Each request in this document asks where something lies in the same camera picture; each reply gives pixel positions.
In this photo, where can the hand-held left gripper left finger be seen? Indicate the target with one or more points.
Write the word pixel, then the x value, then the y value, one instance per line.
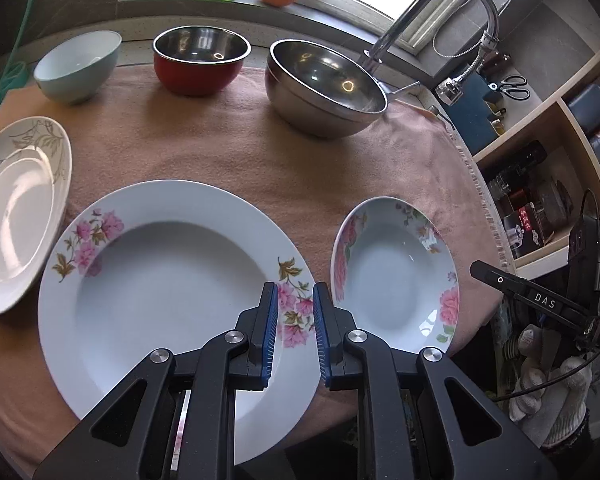
pixel 271 335

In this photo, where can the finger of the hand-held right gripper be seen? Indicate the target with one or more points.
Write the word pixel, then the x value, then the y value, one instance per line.
pixel 545 302

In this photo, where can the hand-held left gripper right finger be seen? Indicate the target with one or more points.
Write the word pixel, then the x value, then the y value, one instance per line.
pixel 321 335

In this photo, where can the small pink floral plate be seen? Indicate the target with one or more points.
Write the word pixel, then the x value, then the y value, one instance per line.
pixel 395 280

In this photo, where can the large pink floral plate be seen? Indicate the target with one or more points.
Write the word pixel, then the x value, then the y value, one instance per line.
pixel 155 285

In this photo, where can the large stainless steel bowl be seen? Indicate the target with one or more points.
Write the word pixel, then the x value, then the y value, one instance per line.
pixel 310 110

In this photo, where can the red steel bowl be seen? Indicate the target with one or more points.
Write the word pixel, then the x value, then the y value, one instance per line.
pixel 195 77

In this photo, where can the white leaf pattern plate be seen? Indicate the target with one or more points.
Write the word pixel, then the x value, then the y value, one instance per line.
pixel 15 210

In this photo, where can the light blue ceramic bowl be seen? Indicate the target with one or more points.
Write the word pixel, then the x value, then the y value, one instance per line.
pixel 75 70

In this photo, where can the person's right hand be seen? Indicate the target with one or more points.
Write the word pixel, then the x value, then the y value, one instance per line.
pixel 555 420

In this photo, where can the glass jar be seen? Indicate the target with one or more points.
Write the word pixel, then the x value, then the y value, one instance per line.
pixel 550 205

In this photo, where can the red printed box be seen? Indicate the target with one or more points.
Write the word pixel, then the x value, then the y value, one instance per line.
pixel 525 227

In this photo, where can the dark sauce bottle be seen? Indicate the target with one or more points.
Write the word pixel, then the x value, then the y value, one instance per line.
pixel 517 160

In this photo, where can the wooden shelf unit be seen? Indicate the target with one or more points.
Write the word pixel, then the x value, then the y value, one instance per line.
pixel 577 135

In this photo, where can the blue knife block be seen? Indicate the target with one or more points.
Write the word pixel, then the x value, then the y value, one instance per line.
pixel 472 115

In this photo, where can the black scissors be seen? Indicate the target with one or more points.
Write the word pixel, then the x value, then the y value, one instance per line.
pixel 514 87

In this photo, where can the peach towel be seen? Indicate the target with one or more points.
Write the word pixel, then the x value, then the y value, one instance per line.
pixel 220 150

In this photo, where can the chrome kitchen faucet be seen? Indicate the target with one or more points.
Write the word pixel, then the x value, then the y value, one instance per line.
pixel 405 20

